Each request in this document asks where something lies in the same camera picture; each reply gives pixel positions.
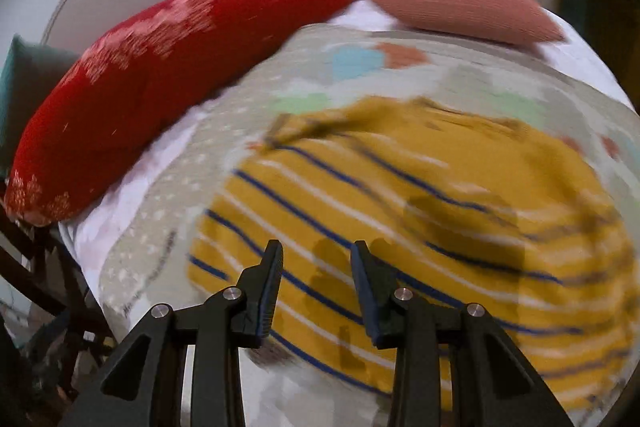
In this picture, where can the printed pastel blanket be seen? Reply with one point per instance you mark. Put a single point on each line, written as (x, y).
(240, 147)

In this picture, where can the yellow striped small shirt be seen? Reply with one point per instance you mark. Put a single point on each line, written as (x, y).
(450, 227)

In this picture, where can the red patterned pillow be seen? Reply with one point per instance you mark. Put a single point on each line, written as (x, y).
(165, 92)

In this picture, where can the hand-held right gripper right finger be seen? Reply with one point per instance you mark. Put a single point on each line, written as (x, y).
(365, 294)

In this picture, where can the teal cushion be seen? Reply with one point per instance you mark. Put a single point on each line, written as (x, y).
(22, 77)

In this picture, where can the white bed sheet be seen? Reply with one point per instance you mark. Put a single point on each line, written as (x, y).
(125, 187)

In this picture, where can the dark wooden chair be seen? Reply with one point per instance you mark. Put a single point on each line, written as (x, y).
(45, 287)

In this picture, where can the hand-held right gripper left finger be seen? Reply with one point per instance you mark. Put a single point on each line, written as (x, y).
(268, 292)

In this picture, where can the pink ribbed pillow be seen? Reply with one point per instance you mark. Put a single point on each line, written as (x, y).
(460, 4)

